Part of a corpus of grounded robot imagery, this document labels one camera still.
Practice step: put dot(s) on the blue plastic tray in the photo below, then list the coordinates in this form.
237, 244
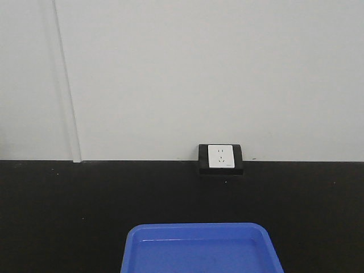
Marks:
202, 247

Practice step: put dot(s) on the white wall socket black box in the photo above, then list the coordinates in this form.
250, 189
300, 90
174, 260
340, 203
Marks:
220, 159

